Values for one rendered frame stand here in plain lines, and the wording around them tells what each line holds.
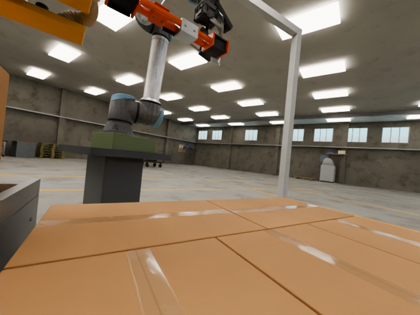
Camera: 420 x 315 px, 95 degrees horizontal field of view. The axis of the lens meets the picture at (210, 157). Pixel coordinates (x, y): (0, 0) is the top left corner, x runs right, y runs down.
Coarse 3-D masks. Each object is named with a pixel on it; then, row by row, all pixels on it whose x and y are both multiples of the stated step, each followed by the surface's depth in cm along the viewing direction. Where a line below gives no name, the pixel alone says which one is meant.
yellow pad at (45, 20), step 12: (0, 0) 46; (12, 0) 46; (0, 12) 50; (12, 12) 50; (24, 12) 49; (36, 12) 49; (48, 12) 50; (24, 24) 54; (36, 24) 54; (48, 24) 53; (60, 24) 53; (72, 24) 54; (60, 36) 59; (72, 36) 58
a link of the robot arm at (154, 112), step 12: (156, 36) 131; (168, 36) 135; (156, 48) 131; (156, 60) 131; (156, 72) 132; (156, 84) 133; (144, 96) 133; (156, 96) 134; (144, 108) 129; (156, 108) 133; (144, 120) 131; (156, 120) 134
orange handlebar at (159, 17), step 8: (144, 0) 58; (144, 8) 62; (152, 8) 60; (160, 8) 61; (152, 16) 62; (160, 16) 62; (168, 16) 63; (160, 24) 66; (168, 24) 67; (176, 24) 66; (200, 32) 70; (200, 40) 75; (208, 40) 73
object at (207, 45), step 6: (210, 36) 74; (216, 36) 74; (210, 42) 74; (216, 42) 75; (222, 42) 77; (228, 42) 77; (204, 48) 76; (210, 48) 75; (216, 48) 75; (222, 48) 77; (228, 48) 77; (210, 54) 80; (216, 54) 79; (222, 54) 79
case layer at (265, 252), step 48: (48, 240) 40; (96, 240) 42; (144, 240) 45; (192, 240) 48; (240, 240) 50; (288, 240) 53; (336, 240) 57; (384, 240) 61; (0, 288) 26; (48, 288) 27; (96, 288) 28; (144, 288) 29; (192, 288) 30; (240, 288) 31; (288, 288) 32; (336, 288) 33; (384, 288) 35
